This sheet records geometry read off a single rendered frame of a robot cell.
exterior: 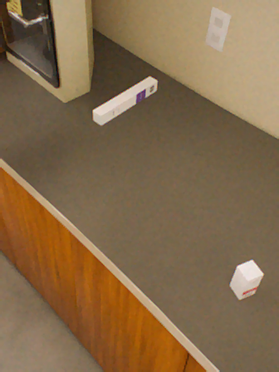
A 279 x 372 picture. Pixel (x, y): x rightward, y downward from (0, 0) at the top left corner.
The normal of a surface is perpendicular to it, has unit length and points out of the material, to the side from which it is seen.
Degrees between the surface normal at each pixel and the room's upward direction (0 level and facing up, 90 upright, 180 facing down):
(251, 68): 90
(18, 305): 0
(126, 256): 0
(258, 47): 90
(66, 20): 90
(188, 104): 0
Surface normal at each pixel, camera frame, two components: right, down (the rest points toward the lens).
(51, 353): 0.06, -0.69
